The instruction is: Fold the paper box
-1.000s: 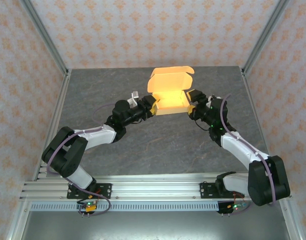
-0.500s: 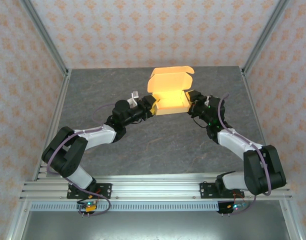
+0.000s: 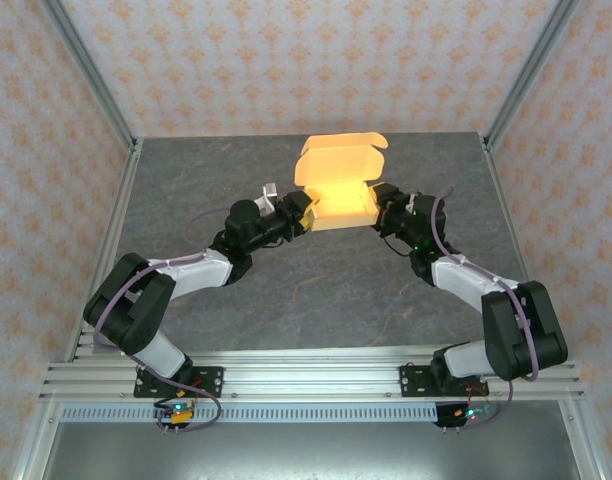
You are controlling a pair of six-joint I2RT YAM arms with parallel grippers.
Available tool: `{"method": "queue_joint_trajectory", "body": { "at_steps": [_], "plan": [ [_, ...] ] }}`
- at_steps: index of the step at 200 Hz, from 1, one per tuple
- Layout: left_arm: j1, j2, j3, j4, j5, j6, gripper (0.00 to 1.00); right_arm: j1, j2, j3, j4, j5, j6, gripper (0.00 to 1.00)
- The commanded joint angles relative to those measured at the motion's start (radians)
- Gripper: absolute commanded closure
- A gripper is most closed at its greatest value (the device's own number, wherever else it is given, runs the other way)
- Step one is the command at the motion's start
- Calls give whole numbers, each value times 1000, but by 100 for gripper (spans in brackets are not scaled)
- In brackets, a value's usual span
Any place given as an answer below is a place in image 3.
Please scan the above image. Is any aluminium table side rail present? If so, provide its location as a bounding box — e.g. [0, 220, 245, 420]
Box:
[65, 139, 145, 361]
[480, 134, 557, 361]

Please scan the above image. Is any slotted grey cable duct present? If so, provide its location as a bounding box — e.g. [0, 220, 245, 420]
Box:
[60, 403, 502, 424]

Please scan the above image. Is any tan paper box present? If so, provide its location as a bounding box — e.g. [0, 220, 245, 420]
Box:
[293, 132, 390, 232]

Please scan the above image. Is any aluminium frame post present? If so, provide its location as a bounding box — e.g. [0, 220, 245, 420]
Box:
[485, 0, 580, 146]
[38, 0, 138, 151]

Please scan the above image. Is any aluminium mounting rail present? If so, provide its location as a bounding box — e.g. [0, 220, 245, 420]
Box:
[38, 349, 585, 401]

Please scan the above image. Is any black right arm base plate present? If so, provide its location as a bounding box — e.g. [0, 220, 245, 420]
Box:
[399, 364, 490, 399]

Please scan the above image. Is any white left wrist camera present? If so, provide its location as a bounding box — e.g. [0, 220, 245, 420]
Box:
[255, 183, 280, 211]

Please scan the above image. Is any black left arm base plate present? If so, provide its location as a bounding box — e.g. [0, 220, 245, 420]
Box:
[133, 366, 225, 399]

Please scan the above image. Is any grey metal sheet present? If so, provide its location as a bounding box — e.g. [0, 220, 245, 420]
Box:
[15, 399, 602, 480]

